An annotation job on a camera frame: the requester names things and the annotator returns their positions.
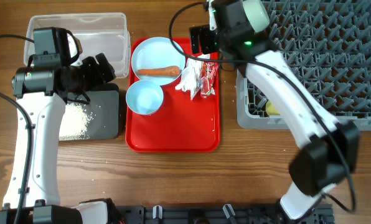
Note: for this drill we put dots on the red serving tray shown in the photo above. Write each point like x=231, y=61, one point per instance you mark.
x=180, y=124

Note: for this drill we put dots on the white napkin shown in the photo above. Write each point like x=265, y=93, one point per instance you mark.
x=191, y=77

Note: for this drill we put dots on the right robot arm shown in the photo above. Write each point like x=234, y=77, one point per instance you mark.
x=328, y=148

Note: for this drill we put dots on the grey dishwasher rack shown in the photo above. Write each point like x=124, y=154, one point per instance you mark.
x=327, y=44

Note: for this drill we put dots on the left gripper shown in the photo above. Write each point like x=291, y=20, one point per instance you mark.
x=97, y=78

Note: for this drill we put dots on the yellow plastic cup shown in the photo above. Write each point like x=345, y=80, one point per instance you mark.
x=270, y=109

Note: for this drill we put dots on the orange carrot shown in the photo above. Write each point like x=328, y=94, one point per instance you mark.
x=171, y=71

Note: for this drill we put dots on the black plastic tray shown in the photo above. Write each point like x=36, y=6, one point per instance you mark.
x=105, y=106

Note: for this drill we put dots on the pale green bowl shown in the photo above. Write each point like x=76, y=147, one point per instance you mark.
x=256, y=14

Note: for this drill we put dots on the white rice pile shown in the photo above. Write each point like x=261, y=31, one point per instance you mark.
x=75, y=121

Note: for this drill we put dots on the light blue bowl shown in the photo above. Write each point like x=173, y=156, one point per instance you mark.
x=144, y=97

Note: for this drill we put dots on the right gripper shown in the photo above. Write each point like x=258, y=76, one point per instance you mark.
x=203, y=32

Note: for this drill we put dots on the light blue plate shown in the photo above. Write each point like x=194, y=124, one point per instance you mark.
x=155, y=53

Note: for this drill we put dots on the clear plastic bin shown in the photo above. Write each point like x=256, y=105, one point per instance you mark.
x=97, y=32

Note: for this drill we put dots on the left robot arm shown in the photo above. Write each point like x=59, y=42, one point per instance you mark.
x=40, y=95

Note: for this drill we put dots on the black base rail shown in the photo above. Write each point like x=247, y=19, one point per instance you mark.
x=254, y=214

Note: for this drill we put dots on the red snack wrapper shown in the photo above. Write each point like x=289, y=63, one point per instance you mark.
x=207, y=78

